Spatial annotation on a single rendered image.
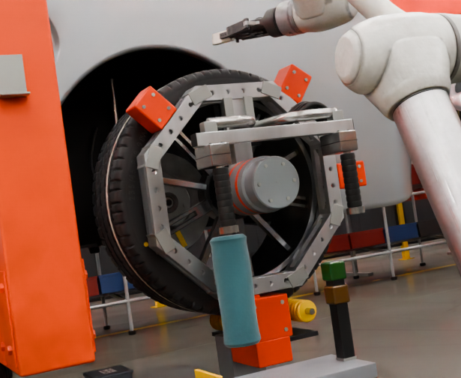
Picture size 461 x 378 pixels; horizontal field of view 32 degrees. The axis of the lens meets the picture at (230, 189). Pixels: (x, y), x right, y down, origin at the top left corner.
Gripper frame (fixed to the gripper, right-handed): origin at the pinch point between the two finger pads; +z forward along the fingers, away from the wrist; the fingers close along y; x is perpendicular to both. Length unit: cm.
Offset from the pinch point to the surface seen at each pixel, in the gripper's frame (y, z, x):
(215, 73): -5.6, -1.1, -11.0
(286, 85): 6.0, -15.7, -15.3
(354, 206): 0, -37, -49
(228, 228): -31, -23, -53
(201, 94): -16.7, -5.5, -18.5
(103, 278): 228, 319, -76
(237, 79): 0.1, -3.8, -12.4
